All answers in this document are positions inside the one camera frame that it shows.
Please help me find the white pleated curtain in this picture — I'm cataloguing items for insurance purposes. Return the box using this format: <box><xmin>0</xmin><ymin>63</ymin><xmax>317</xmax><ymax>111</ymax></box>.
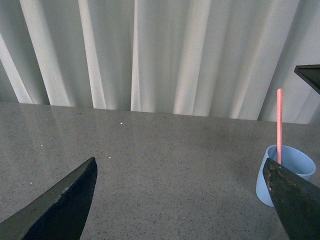
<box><xmin>0</xmin><ymin>0</ymin><xmax>320</xmax><ymax>124</ymax></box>

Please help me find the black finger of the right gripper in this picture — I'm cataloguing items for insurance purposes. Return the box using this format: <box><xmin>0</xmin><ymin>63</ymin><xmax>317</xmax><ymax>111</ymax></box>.
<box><xmin>294</xmin><ymin>64</ymin><xmax>320</xmax><ymax>94</ymax></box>

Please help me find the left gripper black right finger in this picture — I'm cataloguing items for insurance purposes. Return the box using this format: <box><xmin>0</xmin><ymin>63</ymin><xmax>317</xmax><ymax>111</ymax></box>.
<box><xmin>264</xmin><ymin>159</ymin><xmax>320</xmax><ymax>240</ymax></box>

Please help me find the light blue cup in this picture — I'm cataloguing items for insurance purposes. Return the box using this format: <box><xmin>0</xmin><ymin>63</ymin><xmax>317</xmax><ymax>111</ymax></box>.
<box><xmin>255</xmin><ymin>145</ymin><xmax>316</xmax><ymax>207</ymax></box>

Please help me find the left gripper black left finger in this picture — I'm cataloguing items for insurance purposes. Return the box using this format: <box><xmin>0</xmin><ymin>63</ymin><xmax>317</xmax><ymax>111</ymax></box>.
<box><xmin>0</xmin><ymin>157</ymin><xmax>98</xmax><ymax>240</ymax></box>

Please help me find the pink chopstick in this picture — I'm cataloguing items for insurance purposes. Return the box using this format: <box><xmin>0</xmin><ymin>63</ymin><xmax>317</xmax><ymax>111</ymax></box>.
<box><xmin>276</xmin><ymin>88</ymin><xmax>283</xmax><ymax>164</ymax></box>

